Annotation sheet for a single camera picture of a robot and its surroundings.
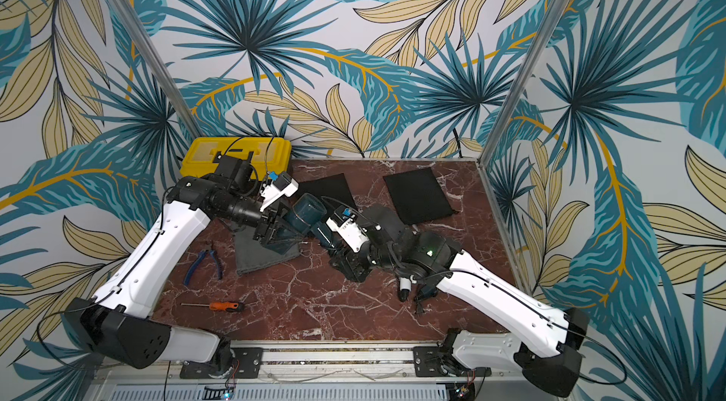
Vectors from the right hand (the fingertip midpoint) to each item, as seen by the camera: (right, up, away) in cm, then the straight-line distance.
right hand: (336, 256), depth 65 cm
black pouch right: (+27, +12, +46) cm, 55 cm away
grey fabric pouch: (-30, -6, +27) cm, 41 cm away
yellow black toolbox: (-27, +27, +33) cm, 51 cm away
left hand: (-9, +5, 0) cm, 10 cm away
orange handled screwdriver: (-34, -18, +17) cm, 42 cm away
